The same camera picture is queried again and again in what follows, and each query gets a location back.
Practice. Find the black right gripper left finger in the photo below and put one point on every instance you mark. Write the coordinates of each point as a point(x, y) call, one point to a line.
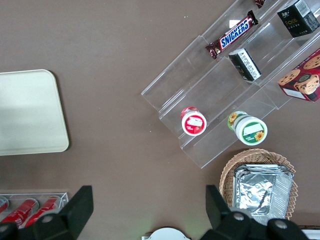
point(65, 220)

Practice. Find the red lidded yoghurt cup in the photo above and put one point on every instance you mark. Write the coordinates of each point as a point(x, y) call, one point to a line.
point(193, 123)

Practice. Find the clear acrylic can holder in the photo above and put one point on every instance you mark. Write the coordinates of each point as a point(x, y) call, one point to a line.
point(63, 196)

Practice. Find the brown wrapped candy bar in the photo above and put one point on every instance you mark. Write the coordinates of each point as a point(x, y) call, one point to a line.
point(260, 3)

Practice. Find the red cola can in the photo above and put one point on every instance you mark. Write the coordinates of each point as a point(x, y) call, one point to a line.
point(43, 210)
point(3, 205)
point(21, 211)

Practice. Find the green lidded sunflower cup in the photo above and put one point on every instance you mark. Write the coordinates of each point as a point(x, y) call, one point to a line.
point(251, 131)

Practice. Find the black box white label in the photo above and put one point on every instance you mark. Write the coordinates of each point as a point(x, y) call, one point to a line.
point(246, 63)

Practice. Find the black green box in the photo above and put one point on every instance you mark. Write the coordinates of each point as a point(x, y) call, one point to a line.
point(296, 20)

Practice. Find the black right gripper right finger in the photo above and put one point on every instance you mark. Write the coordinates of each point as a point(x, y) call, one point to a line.
point(230, 225)

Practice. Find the clear acrylic stepped display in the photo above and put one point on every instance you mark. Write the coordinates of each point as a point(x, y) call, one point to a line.
point(200, 82)

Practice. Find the cream plastic tray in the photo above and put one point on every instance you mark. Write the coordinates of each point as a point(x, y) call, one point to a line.
point(30, 112)

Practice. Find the red chocolate chip cookie box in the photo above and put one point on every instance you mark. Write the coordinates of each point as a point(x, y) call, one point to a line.
point(303, 80)

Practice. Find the white round object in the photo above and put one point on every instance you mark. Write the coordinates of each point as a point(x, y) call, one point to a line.
point(165, 234)

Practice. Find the light tan wicker basket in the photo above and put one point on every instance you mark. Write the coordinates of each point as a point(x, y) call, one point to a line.
point(228, 172)

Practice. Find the Snickers chocolate bar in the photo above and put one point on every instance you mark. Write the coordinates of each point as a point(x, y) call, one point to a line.
point(232, 35)

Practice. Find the aluminium foil tray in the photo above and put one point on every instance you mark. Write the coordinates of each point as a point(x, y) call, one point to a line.
point(260, 195)
point(262, 168)

